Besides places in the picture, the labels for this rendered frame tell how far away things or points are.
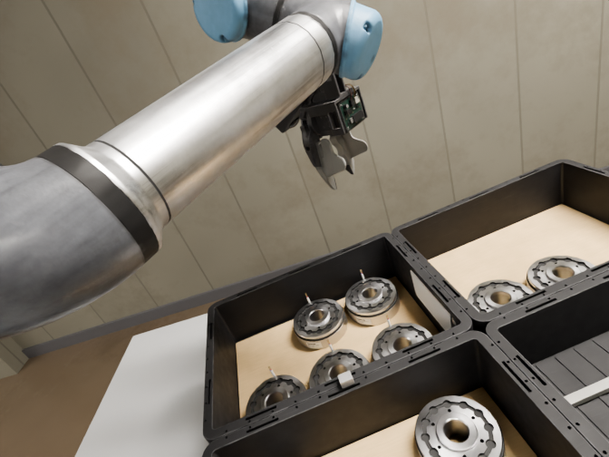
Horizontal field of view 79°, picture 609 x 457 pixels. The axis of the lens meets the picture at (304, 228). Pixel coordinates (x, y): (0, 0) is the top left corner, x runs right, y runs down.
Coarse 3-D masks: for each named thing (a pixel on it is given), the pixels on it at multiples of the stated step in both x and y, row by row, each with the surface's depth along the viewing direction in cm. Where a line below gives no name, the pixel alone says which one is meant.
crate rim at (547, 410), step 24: (456, 336) 49; (480, 336) 48; (408, 360) 49; (504, 360) 44; (360, 384) 48; (528, 384) 41; (288, 408) 49; (312, 408) 47; (552, 408) 38; (240, 432) 48; (264, 432) 47; (576, 432) 36; (600, 456) 34
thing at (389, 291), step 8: (368, 280) 75; (376, 280) 75; (384, 280) 74; (352, 288) 75; (360, 288) 74; (384, 288) 72; (392, 288) 71; (352, 296) 73; (384, 296) 70; (392, 296) 69; (352, 304) 72; (360, 304) 70; (368, 304) 70; (376, 304) 69; (384, 304) 68; (360, 312) 68; (368, 312) 68; (376, 312) 67
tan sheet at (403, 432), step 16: (480, 400) 51; (416, 416) 52; (496, 416) 49; (384, 432) 52; (400, 432) 51; (512, 432) 47; (352, 448) 52; (368, 448) 51; (384, 448) 50; (400, 448) 49; (416, 448) 49; (512, 448) 45; (528, 448) 45
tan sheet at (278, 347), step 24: (408, 312) 69; (264, 336) 76; (288, 336) 74; (360, 336) 68; (240, 360) 73; (264, 360) 71; (288, 360) 69; (312, 360) 67; (240, 384) 68; (240, 408) 63
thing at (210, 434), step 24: (312, 264) 75; (408, 264) 66; (264, 288) 74; (432, 288) 58; (456, 312) 53; (432, 336) 50; (384, 360) 50; (336, 384) 49; (264, 408) 50; (216, 432) 49
